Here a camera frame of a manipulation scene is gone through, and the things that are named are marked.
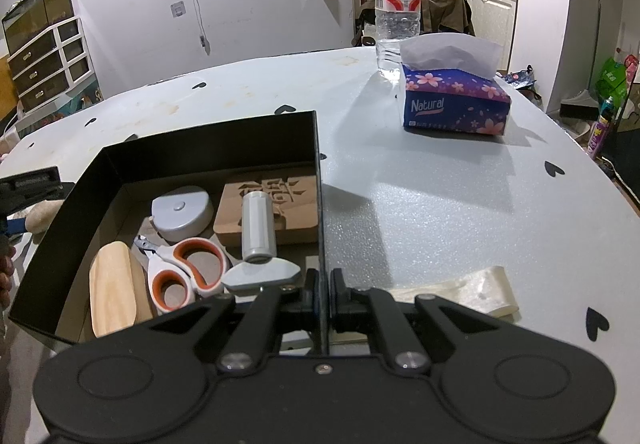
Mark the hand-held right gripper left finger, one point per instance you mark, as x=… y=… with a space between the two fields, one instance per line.
x=315 y=299

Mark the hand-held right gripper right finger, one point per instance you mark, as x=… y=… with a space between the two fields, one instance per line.
x=336 y=299

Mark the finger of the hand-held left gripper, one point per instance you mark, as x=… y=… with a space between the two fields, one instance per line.
x=30 y=185
x=12 y=225

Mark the silver white cylinder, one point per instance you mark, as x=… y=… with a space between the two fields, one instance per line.
x=257 y=226

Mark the oblong wooden brush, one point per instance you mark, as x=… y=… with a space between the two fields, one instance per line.
x=112 y=294

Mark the grey tape measure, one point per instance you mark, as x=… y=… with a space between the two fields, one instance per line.
x=180 y=214

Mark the orange white pet nail clippers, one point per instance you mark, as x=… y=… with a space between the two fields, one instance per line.
x=160 y=269

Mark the black cardboard box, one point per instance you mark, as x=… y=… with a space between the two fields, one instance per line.
x=200 y=144

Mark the person's left hand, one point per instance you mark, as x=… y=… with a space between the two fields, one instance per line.
x=5 y=279

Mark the beige plush toy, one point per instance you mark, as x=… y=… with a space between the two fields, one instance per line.
x=42 y=216

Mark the carved wooden block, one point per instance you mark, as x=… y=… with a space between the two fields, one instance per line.
x=295 y=214

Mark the white cabinet with dark drawers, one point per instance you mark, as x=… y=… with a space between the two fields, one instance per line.
x=40 y=64

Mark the cream translucent plastic strip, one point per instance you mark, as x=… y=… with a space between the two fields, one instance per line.
x=480 y=291

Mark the glass fish tank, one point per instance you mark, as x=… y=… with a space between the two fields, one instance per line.
x=35 y=14

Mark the blue floral tissue pack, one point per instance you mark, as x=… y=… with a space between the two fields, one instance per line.
x=455 y=109

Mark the dark patterned bag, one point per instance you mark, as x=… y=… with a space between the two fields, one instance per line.
x=520 y=81

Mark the brown jacket on chair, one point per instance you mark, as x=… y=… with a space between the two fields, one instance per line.
x=447 y=14

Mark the black dustpan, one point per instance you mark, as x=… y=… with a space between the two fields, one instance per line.
x=577 y=109

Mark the purple spray can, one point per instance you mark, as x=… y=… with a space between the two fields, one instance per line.
x=599 y=134

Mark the green plastic bag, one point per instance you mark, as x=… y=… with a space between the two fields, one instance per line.
x=612 y=76

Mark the clear wall hook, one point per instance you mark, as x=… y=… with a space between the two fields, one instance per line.
x=177 y=9

